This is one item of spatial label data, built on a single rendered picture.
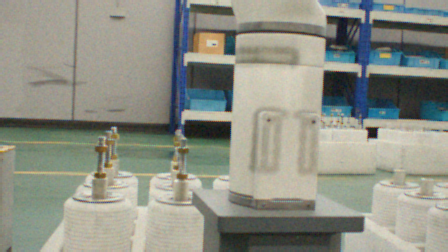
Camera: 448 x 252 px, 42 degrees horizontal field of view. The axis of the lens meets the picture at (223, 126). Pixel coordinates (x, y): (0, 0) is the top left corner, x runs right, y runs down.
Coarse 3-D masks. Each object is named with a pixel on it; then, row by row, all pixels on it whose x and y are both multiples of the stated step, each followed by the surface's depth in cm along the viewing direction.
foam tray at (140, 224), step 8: (144, 208) 114; (136, 216) 114; (144, 216) 107; (136, 224) 101; (144, 224) 101; (56, 232) 92; (136, 232) 95; (144, 232) 95; (48, 240) 87; (56, 240) 87; (136, 240) 90; (144, 240) 90; (48, 248) 83; (56, 248) 83; (136, 248) 85; (144, 248) 87
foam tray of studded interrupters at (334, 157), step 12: (324, 144) 324; (336, 144) 327; (348, 144) 329; (360, 144) 332; (372, 144) 335; (324, 156) 325; (336, 156) 327; (348, 156) 330; (360, 156) 333; (372, 156) 335; (324, 168) 325; (336, 168) 328; (348, 168) 331; (360, 168) 333; (372, 168) 336
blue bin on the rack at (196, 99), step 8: (192, 88) 592; (192, 96) 592; (200, 96) 594; (208, 96) 596; (216, 96) 592; (224, 96) 564; (192, 104) 545; (200, 104) 546; (208, 104) 548; (216, 104) 550; (224, 104) 552
